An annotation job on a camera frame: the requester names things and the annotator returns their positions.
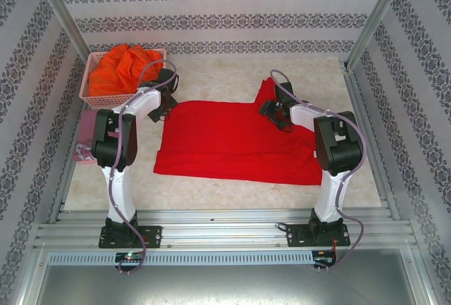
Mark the red t-shirt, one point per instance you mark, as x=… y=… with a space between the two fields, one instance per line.
x=218 y=136

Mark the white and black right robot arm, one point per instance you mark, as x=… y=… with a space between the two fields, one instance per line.
x=329 y=196

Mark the orange t-shirt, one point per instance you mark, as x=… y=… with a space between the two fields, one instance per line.
x=112 y=76

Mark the pink plastic basket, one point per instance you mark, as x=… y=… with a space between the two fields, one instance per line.
x=105 y=100

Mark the mauve printed t-shirt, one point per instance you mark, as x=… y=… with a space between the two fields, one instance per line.
x=86 y=125

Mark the aluminium mounting rails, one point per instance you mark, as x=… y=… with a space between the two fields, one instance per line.
x=225 y=227

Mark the small circuit board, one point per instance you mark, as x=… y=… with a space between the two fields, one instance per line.
x=324 y=258
x=130 y=257

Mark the grey metal sheet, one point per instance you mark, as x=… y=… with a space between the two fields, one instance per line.
x=225 y=285

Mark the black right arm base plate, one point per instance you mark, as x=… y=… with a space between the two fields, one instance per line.
x=294 y=236

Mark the aluminium frame post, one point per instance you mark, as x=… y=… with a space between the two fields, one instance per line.
x=60 y=12
x=377 y=12

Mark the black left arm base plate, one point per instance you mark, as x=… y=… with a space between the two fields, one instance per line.
x=155 y=236

